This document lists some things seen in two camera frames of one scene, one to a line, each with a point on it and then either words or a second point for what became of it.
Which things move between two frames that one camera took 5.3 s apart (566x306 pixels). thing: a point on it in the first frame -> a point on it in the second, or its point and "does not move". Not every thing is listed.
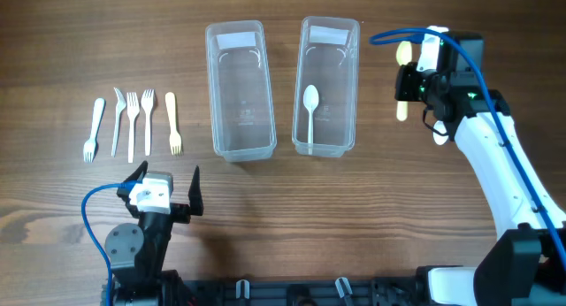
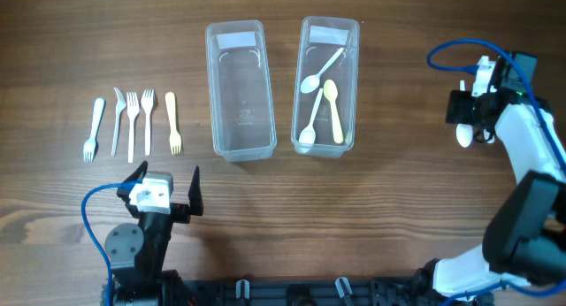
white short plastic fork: x=90 y=147 does not move
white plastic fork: x=147 y=99 does not move
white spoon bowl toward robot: x=439 y=139 -> x=308 y=133
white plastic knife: x=120 y=105 does not move
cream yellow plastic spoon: x=403 y=57 -> x=330 y=89
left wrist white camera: x=153 y=194 does not move
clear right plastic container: x=327 y=57 does not move
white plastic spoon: x=310 y=97 -> x=311 y=83
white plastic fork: x=133 y=110 does not move
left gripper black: x=183 y=211 does not move
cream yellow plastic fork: x=175 y=139 does not move
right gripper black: x=406 y=74 -> x=457 y=112
